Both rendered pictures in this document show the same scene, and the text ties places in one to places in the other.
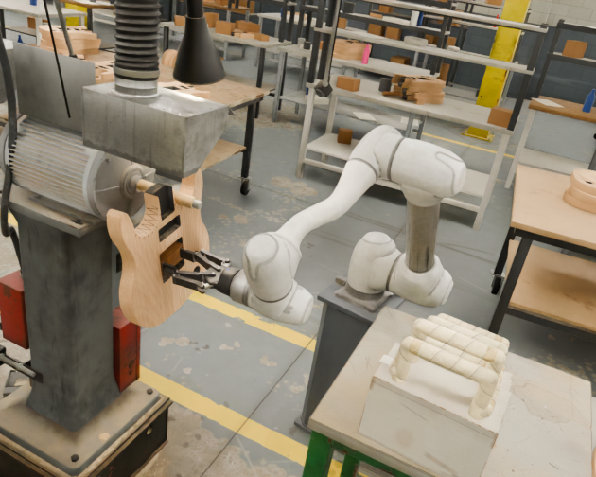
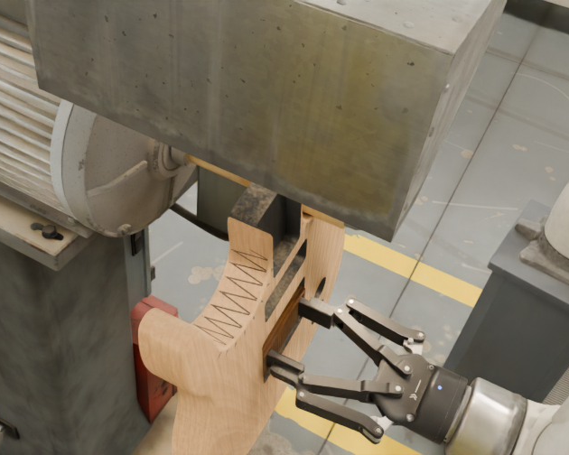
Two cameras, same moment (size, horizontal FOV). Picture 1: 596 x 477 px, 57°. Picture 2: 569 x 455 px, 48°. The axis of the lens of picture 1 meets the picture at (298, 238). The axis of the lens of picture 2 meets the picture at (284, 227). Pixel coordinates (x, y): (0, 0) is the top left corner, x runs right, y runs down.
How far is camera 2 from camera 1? 0.94 m
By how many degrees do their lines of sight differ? 18
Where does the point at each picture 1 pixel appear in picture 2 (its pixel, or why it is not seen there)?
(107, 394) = (130, 435)
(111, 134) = (128, 72)
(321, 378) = (470, 375)
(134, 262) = (213, 404)
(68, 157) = (3, 90)
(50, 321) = (18, 370)
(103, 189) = (107, 183)
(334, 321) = (515, 303)
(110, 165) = not seen: hidden behind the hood
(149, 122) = (275, 51)
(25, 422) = not seen: outside the picture
